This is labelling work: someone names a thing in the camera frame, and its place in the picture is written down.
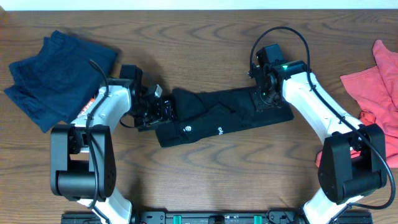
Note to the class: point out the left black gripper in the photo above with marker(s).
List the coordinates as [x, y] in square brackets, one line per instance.
[158, 117]

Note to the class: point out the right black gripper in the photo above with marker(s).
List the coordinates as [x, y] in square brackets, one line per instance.
[259, 104]

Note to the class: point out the black t-shirt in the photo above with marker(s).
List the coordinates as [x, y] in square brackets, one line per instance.
[206, 114]

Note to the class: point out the red t-shirt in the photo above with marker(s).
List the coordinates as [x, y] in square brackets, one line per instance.
[375, 91]

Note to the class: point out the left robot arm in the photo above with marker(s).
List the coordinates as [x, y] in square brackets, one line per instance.
[82, 163]

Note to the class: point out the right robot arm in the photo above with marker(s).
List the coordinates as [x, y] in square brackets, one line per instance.
[353, 161]

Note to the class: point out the folded navy blue garment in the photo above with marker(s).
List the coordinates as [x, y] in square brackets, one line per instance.
[58, 82]

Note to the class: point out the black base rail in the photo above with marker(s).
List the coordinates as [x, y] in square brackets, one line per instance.
[271, 217]

